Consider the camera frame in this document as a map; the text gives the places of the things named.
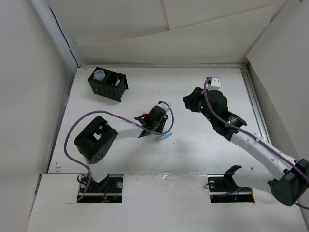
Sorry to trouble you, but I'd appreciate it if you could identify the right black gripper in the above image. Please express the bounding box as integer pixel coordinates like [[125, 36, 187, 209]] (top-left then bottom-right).
[[183, 87, 216, 125]]

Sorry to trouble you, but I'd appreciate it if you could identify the blue highlighter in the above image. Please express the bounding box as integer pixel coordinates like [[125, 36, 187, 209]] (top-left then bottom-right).
[[154, 131, 172, 143]]

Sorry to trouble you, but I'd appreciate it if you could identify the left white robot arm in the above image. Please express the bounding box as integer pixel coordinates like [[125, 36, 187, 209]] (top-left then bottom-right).
[[74, 101, 169, 192]]

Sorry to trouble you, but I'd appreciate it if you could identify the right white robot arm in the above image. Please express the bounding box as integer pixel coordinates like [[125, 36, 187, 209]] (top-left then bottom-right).
[[183, 87, 309, 206]]

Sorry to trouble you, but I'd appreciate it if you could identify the black two-compartment organizer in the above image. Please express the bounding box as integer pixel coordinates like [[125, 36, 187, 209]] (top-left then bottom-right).
[[88, 67, 129, 102]]

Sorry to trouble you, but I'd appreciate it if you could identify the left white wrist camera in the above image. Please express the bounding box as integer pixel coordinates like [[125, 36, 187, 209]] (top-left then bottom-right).
[[157, 101, 172, 114]]

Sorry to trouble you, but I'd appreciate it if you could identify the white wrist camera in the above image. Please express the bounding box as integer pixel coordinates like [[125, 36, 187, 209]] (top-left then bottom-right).
[[157, 101, 172, 114], [206, 76, 221, 91]]

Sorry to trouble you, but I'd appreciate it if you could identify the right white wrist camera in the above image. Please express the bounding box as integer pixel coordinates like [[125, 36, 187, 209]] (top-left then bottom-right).
[[206, 76, 221, 91]]

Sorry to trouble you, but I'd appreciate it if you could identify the aluminium rail right edge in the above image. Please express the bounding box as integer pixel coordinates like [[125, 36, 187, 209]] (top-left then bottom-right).
[[240, 66, 272, 144]]

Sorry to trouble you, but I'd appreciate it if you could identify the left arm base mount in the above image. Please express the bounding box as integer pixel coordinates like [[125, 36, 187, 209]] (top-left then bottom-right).
[[77, 174, 123, 203]]

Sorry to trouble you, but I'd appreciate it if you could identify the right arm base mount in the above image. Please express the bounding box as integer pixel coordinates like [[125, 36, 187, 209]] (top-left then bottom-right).
[[204, 165, 255, 203]]

